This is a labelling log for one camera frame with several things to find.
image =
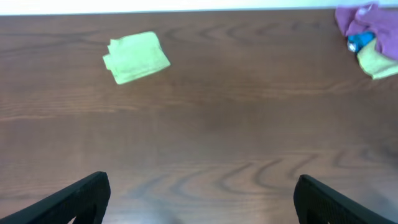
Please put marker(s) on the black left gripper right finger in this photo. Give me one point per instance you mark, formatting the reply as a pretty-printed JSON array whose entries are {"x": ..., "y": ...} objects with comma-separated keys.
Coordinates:
[{"x": 317, "y": 203}]

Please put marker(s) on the green microfiber cloth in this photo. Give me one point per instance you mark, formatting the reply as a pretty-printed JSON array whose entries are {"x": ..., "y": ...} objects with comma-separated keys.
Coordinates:
[{"x": 135, "y": 56}]

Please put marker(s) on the purple microfiber cloth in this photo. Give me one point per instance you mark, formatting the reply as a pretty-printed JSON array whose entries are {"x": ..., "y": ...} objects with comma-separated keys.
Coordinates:
[{"x": 371, "y": 18}]

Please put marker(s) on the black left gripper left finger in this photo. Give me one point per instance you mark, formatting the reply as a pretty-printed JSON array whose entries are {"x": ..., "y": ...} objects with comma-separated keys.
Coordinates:
[{"x": 83, "y": 202}]

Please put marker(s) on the blue cloth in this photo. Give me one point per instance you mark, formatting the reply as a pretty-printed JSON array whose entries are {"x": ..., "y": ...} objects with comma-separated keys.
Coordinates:
[{"x": 356, "y": 42}]

